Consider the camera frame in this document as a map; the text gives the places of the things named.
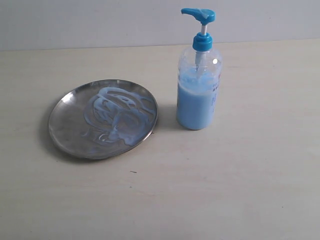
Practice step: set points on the clear pump bottle blue lotion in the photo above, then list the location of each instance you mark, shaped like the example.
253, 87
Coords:
199, 71

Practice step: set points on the round steel plate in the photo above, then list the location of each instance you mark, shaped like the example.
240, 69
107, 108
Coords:
66, 124

